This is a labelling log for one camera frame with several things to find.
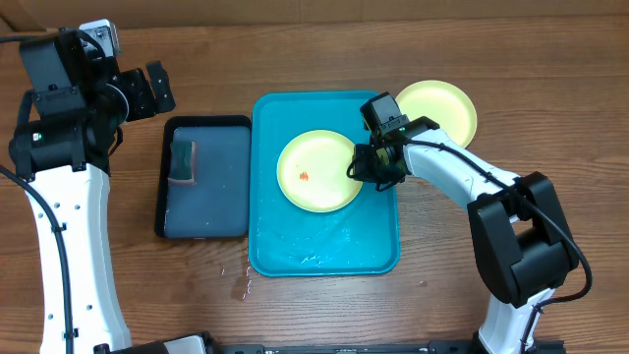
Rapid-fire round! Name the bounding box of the yellow plate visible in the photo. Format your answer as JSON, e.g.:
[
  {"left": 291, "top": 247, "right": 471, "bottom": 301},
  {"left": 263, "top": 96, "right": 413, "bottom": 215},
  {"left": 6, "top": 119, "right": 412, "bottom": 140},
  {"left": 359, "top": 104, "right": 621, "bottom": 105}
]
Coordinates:
[
  {"left": 395, "top": 80, "right": 478, "bottom": 148},
  {"left": 276, "top": 130, "right": 363, "bottom": 212}
]

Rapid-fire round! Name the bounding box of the green orange sponge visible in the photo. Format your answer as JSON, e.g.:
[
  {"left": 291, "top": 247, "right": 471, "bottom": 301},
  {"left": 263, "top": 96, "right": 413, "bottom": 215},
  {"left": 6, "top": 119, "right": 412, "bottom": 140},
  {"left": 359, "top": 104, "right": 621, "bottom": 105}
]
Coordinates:
[{"left": 168, "top": 142, "right": 197, "bottom": 184}]

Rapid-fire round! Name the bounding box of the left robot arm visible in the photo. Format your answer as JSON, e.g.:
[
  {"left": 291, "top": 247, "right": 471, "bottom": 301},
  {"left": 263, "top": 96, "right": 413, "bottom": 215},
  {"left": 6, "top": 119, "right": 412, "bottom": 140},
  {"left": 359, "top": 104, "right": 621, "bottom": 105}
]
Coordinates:
[{"left": 6, "top": 58, "right": 175, "bottom": 353}]

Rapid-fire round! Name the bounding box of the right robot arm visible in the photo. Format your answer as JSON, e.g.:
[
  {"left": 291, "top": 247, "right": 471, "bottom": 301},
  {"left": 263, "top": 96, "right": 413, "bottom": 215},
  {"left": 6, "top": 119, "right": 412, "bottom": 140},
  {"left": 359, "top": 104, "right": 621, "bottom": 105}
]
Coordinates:
[{"left": 347, "top": 115, "right": 580, "bottom": 353}]

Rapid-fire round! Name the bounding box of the teal plastic tray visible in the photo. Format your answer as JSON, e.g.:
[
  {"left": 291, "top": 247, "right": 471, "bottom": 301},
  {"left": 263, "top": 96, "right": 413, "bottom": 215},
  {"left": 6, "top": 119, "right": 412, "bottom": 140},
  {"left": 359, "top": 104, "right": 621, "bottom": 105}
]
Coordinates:
[{"left": 249, "top": 90, "right": 401, "bottom": 277}]

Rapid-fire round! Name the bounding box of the black water tray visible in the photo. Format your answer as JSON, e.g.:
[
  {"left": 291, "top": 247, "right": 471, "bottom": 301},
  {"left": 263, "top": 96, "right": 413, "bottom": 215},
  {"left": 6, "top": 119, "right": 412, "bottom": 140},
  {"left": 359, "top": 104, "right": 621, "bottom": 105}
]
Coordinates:
[{"left": 153, "top": 115, "right": 252, "bottom": 241}]

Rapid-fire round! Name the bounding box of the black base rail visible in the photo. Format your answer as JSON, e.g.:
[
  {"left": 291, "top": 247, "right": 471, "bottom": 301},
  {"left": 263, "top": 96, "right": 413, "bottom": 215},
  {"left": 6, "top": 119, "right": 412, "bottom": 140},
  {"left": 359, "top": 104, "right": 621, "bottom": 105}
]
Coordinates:
[{"left": 92, "top": 331, "right": 566, "bottom": 354}]

